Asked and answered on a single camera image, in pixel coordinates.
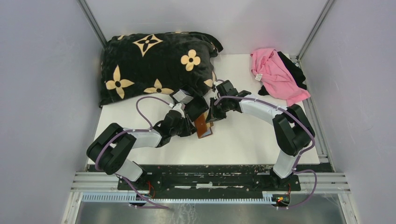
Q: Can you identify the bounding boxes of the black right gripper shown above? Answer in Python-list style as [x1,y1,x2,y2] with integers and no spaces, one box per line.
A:
[205,97,229,123]

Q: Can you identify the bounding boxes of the brown leather card holder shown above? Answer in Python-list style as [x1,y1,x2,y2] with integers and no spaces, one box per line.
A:
[194,112,213,139]

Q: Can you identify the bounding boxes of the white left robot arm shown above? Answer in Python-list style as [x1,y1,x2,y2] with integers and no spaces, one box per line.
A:
[86,110,197,190]

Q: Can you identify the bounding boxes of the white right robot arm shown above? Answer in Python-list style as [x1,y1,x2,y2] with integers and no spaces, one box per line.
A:
[205,80,315,190]

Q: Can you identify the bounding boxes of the white card stack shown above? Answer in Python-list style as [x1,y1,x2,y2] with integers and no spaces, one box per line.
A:
[171,89,194,104]

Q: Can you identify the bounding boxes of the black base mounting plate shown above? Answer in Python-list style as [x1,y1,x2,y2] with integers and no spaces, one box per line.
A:
[117,165,311,199]

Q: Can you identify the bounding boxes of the pink cloth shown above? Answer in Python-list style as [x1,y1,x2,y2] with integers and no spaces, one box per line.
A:
[250,48,311,106]

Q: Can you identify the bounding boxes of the black floral plush pillow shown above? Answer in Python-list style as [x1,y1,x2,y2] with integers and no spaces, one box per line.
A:
[99,32,223,106]

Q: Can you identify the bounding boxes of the black cloth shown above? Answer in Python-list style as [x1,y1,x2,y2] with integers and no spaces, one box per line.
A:
[258,51,307,96]

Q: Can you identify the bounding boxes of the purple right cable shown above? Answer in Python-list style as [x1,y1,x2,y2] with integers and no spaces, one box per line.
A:
[213,78,318,210]

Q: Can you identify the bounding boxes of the purple cable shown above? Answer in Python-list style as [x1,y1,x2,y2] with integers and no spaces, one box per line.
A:
[213,78,318,210]
[94,96,171,211]

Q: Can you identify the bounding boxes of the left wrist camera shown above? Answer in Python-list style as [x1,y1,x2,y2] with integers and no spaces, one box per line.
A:
[172,103,185,117]

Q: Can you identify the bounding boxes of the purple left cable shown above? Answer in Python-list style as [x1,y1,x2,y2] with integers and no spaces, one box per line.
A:
[94,96,171,211]

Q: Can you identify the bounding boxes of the white slotted cable duct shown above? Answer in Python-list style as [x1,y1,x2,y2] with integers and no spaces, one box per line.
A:
[81,192,275,205]

